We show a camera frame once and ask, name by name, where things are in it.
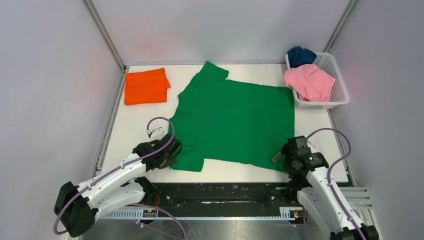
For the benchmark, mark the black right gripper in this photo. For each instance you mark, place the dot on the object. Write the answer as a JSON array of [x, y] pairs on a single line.
[[293, 174]]

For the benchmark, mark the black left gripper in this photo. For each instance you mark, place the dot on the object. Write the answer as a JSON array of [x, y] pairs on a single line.
[[169, 162]]

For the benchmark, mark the green t-shirt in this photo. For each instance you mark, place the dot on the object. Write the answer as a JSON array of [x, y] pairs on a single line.
[[222, 119]]

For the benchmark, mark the white plastic laundry basket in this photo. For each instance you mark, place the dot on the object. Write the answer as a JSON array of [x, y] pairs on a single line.
[[339, 93]]

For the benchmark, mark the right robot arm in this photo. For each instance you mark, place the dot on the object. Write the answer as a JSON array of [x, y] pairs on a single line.
[[312, 186]]

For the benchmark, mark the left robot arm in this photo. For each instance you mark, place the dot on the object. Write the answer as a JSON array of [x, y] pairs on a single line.
[[79, 206]]

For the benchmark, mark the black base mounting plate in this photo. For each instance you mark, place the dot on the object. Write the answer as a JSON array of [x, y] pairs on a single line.
[[225, 197]]

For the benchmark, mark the folded orange t-shirt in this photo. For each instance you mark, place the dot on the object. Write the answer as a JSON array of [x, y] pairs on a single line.
[[147, 87]]

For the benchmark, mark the pink t-shirt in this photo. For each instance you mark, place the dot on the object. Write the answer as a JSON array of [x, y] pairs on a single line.
[[311, 83]]

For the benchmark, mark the navy blue t-shirt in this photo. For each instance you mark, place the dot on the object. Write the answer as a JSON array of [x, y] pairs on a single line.
[[298, 56]]

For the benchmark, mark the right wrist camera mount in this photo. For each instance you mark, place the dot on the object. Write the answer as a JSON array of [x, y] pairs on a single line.
[[299, 144]]

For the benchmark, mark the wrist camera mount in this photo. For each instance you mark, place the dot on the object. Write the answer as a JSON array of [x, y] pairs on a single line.
[[159, 131], [299, 144]]

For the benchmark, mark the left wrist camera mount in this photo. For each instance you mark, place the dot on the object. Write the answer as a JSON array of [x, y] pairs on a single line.
[[159, 131]]

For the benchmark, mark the aluminium front frame rail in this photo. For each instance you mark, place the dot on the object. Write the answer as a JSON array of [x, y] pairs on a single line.
[[212, 212]]

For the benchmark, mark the left corner aluminium post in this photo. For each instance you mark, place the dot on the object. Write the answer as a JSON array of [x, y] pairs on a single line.
[[97, 20]]

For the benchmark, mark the corner aluminium post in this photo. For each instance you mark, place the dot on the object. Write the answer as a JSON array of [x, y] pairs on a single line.
[[97, 20], [340, 24]]

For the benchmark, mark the right corner aluminium post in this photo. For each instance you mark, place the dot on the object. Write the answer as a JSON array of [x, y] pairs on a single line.
[[340, 24]]

